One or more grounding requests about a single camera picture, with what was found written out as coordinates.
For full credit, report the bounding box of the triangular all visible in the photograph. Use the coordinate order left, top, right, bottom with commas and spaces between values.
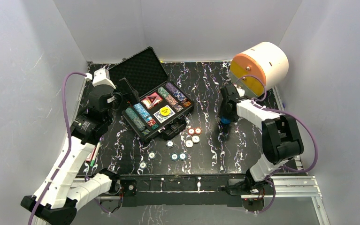
146, 94, 162, 105

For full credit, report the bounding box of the blue small blind button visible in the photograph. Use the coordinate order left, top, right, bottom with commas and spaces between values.
221, 117, 231, 124

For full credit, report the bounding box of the yellow big blind button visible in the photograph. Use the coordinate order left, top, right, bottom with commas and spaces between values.
159, 106, 172, 117

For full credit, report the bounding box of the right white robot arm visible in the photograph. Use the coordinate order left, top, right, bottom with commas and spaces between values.
219, 85, 304, 195

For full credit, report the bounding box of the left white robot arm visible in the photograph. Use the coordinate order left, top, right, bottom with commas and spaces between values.
21, 77, 124, 225

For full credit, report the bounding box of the black poker set case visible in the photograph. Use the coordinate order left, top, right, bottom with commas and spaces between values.
108, 47, 195, 142

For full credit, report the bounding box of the light blue chip stack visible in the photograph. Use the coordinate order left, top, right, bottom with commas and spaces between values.
133, 103, 159, 130

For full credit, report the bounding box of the pale green chip stack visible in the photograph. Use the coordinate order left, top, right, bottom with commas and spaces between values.
125, 107, 150, 135

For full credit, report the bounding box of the orange blue chip stack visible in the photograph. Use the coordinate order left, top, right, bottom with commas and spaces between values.
165, 95, 184, 112

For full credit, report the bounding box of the purple and blue chip stack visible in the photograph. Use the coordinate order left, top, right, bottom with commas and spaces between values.
165, 82, 191, 107

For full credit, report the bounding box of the red five chip right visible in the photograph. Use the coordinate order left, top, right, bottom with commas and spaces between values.
194, 127, 202, 135

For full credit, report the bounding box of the red five chip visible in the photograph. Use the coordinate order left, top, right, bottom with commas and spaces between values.
188, 128, 195, 135
194, 127, 202, 135

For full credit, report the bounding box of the white cylindrical drawer unit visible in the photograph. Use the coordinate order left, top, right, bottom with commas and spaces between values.
230, 42, 289, 97

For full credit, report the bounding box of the red five chip left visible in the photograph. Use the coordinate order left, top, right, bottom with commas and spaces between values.
188, 128, 195, 135

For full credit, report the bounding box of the white one chip right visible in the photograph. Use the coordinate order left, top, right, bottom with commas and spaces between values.
192, 135, 200, 143

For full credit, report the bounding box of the white one chip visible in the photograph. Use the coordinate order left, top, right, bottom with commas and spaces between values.
185, 140, 193, 148
192, 135, 200, 143

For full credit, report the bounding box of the red white small box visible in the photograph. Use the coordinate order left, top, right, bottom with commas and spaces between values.
85, 151, 95, 162

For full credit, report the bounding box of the blue fifty chip far left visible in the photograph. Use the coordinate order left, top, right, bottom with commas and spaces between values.
148, 151, 156, 159

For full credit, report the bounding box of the white one chip left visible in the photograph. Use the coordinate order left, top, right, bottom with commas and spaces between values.
185, 140, 193, 148

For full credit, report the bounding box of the blue fifty chip lowest left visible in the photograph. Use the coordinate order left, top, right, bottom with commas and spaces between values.
139, 161, 147, 170

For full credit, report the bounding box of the teal fifty chip left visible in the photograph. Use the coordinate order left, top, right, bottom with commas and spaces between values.
170, 153, 179, 161

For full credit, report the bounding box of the teal fifty chip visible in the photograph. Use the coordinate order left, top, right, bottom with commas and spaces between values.
170, 153, 179, 161
179, 152, 187, 161

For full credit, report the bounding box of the teal fifty chip right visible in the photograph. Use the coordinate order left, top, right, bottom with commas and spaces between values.
179, 152, 187, 161

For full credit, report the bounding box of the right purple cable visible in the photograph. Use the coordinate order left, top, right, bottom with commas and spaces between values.
236, 74, 319, 213

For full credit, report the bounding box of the purple cable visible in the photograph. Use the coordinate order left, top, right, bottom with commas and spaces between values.
236, 74, 319, 213
27, 71, 89, 225

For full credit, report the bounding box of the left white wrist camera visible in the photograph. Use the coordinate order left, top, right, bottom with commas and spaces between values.
85, 68, 116, 90

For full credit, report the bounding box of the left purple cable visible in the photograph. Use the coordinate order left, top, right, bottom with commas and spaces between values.
27, 71, 89, 225

